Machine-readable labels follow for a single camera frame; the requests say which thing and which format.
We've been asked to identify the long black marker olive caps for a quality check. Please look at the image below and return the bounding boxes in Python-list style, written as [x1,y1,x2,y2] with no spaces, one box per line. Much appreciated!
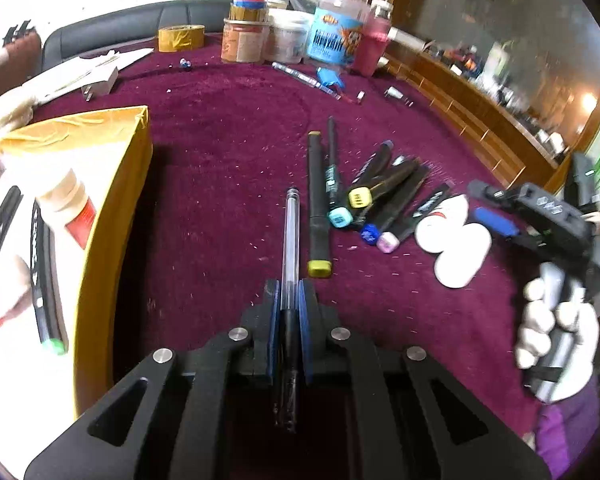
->
[307,131,333,279]

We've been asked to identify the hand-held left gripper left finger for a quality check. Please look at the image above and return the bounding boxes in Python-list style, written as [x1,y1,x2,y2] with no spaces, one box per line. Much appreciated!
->
[24,279,281,480]

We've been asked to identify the large clear jar blue label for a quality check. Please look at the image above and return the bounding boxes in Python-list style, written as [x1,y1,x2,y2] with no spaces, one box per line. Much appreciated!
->
[307,0,375,68]

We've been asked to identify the black sofa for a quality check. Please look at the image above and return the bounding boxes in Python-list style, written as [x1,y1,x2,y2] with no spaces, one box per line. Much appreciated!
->
[42,0,233,68]

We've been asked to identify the black marker bright yellow cap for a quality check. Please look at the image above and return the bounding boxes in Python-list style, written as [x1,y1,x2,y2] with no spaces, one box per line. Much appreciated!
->
[348,156,411,210]

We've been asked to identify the clear jar orange label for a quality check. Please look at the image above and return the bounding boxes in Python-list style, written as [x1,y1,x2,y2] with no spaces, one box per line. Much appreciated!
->
[221,16,271,65]

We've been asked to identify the yellow tape roll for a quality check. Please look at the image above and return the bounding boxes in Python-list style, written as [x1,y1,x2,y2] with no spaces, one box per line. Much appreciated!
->
[158,25,206,54]

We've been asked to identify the person's right forearm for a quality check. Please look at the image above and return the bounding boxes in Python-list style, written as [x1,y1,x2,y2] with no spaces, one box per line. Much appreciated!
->
[532,375,600,480]

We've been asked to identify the cream bottle red label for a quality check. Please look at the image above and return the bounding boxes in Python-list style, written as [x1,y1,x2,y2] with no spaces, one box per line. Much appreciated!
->
[35,167,99,251]

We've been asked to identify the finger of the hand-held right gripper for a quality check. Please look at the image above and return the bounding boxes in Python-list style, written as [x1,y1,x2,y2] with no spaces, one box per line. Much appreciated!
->
[472,207,542,257]
[467,179,517,207]

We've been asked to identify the pink bottle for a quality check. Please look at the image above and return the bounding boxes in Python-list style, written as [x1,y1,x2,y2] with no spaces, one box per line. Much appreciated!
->
[352,0,395,77]

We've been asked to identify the wooden cabinet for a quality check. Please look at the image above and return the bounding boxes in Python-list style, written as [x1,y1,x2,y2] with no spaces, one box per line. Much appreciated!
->
[380,35,576,188]

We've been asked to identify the white plastic tub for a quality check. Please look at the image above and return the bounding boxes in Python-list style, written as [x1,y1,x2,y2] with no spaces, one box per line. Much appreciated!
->
[265,10,313,65]

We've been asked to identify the black marker cyan cap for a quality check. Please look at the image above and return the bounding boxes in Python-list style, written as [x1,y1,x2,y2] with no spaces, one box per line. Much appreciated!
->
[327,141,395,230]

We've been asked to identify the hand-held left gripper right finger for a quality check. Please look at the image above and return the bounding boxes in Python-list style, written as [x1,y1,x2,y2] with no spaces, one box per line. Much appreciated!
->
[299,279,552,480]

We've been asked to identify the stack of tape rolls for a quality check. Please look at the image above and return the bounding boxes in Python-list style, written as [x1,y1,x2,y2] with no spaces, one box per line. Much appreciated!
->
[231,0,270,23]

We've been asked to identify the clear ballpoint pen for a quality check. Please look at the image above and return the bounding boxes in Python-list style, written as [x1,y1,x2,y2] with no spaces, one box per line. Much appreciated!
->
[272,187,301,433]

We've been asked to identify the black marker pink caps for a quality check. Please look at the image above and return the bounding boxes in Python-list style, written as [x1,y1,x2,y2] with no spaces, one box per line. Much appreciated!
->
[377,166,431,253]

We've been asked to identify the white pill bottle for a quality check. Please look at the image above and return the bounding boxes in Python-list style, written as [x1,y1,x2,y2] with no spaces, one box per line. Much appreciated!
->
[434,222,492,289]

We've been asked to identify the black marker white print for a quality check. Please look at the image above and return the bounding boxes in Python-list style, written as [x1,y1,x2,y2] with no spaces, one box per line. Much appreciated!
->
[402,183,453,241]

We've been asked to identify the thin black pen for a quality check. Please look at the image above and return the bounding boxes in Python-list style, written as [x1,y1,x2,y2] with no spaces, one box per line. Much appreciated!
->
[326,116,343,211]

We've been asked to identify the black marker green cap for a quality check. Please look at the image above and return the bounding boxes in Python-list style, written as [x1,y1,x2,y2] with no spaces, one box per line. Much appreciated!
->
[30,200,69,357]

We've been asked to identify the person's right hand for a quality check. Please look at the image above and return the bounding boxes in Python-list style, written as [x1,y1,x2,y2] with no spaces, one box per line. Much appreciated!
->
[514,277,600,405]

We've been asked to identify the yellow taped cardboard box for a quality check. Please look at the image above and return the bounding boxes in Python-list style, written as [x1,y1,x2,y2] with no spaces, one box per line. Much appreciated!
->
[0,105,153,421]

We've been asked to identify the beige cloth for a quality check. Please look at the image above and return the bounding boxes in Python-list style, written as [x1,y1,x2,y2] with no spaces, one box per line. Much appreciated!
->
[0,86,37,137]

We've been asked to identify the black marker blue cap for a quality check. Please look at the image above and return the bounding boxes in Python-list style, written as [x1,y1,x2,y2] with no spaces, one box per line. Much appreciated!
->
[360,160,423,246]

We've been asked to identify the white charger adapter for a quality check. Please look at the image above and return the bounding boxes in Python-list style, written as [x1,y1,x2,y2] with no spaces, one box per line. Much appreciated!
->
[82,65,119,102]

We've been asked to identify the long white box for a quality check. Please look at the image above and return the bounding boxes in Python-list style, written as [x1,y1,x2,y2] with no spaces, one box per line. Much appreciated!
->
[22,47,155,107]

